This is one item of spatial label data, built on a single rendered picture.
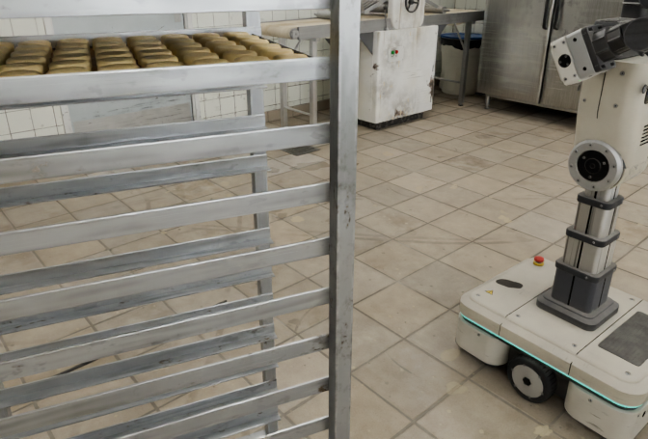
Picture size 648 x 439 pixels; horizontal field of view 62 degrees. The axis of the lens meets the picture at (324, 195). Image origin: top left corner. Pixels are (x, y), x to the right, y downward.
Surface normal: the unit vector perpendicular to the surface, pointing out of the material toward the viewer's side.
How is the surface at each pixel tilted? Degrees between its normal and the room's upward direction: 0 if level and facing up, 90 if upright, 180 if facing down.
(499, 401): 0
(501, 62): 90
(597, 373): 31
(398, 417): 0
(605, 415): 90
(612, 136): 101
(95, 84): 90
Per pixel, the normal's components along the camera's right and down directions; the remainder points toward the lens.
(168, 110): 0.66, 0.29
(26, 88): 0.39, 0.36
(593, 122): -0.76, 0.41
